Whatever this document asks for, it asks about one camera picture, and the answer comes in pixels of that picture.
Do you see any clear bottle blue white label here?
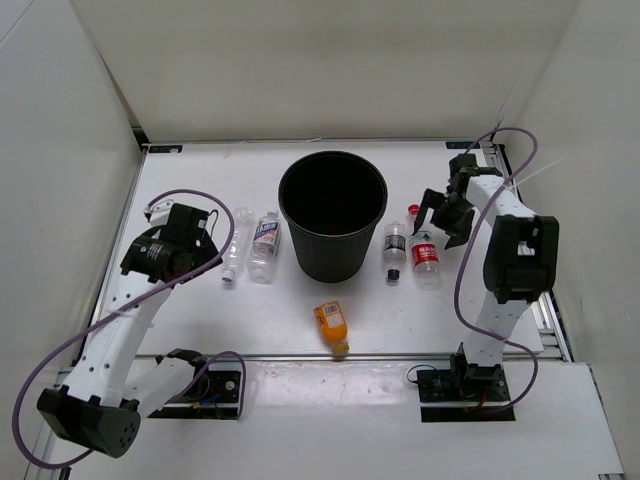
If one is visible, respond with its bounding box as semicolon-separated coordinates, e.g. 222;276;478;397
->
247;211;281;284

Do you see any orange juice bottle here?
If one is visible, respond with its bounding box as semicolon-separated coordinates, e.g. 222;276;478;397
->
314;301;350;356

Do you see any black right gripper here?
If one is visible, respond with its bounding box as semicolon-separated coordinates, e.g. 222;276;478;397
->
414;189;475;250

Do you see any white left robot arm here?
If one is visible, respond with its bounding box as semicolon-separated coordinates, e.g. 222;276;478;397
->
36;203;222;458

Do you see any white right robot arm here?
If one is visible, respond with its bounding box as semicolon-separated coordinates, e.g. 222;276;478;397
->
412;153;559;400

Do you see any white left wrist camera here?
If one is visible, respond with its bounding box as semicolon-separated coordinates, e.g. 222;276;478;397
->
143;200;174;226

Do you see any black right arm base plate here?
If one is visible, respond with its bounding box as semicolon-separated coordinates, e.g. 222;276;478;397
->
406;354;516;423

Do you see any clear bottle dark cap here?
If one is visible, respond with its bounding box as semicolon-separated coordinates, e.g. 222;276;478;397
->
383;221;407;283

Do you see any clear bottle red label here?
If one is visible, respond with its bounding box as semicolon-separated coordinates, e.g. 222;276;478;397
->
409;223;441;290

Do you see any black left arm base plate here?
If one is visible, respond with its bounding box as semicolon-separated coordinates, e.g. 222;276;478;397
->
150;362;246;420

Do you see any clear bottle blue cap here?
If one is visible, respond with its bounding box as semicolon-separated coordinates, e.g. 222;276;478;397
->
221;207;255;285

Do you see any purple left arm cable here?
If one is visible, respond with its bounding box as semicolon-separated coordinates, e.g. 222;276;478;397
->
11;188;247;469

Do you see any black plastic waste bin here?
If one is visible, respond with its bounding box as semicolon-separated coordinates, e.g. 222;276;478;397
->
278;151;388;283

